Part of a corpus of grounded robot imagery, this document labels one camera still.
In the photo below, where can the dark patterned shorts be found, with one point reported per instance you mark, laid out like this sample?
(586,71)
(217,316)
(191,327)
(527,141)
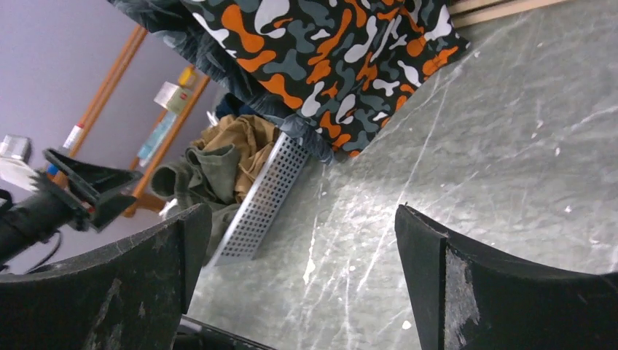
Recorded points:
(174,23)

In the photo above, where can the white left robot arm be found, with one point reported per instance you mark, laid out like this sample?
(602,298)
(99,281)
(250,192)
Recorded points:
(27,223)

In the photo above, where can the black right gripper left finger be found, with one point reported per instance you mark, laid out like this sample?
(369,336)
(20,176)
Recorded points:
(129,294)

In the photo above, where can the orange camo shorts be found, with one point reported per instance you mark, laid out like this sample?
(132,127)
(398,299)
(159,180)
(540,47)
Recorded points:
(345,67)

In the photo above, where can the navy blue shorts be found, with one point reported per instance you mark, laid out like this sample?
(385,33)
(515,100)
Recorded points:
(231,105)

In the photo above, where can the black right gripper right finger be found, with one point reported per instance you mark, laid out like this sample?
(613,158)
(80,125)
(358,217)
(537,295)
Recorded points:
(468,295)

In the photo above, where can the wooden clothes rack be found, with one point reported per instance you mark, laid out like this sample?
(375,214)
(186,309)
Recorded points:
(467,13)

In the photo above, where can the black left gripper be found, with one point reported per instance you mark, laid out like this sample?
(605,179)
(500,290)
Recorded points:
(93,196)

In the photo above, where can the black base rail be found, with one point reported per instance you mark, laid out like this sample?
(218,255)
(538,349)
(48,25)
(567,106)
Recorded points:
(193,334)

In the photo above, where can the blue blister pack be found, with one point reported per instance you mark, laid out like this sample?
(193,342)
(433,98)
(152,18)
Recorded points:
(155,139)

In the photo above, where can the olive green shorts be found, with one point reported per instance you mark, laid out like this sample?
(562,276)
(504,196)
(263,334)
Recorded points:
(202,177)

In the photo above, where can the white plastic laundry basket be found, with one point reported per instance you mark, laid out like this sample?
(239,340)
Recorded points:
(264,200)

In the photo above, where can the white medicine box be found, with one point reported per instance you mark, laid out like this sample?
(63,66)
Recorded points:
(172,97)

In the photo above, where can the tan khaki shorts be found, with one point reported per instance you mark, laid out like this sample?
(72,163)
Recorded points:
(254,138)

